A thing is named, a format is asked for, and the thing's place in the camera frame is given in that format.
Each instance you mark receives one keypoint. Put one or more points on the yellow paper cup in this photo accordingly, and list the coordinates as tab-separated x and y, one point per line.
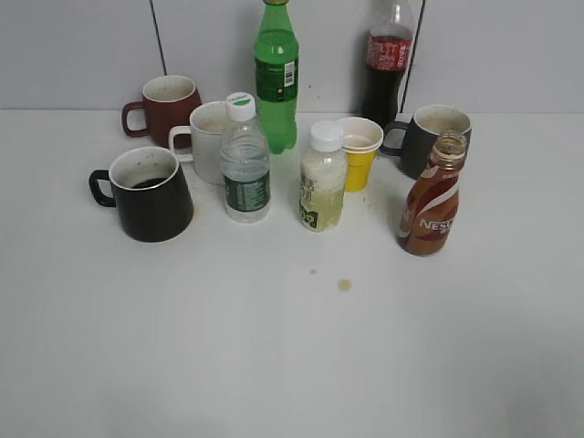
362	139

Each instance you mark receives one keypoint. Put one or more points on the yellowish juice bottle white cap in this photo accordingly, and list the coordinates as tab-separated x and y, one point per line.
323	174

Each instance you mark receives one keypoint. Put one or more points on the black mug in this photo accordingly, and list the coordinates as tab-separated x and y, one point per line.
148	189

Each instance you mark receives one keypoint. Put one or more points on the brown coffee bottle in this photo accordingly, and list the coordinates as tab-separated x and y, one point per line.
433	201

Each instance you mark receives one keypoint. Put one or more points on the dark grey mug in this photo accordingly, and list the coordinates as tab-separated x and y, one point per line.
421	132

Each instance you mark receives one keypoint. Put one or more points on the green soda bottle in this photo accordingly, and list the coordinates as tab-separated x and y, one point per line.
276	52

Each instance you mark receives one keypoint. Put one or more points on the cola bottle red label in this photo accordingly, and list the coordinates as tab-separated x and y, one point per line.
388	53

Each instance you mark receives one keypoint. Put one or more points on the clear water bottle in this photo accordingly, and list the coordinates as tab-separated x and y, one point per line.
245	161

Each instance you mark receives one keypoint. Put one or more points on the white mug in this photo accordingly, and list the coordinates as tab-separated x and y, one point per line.
205	128

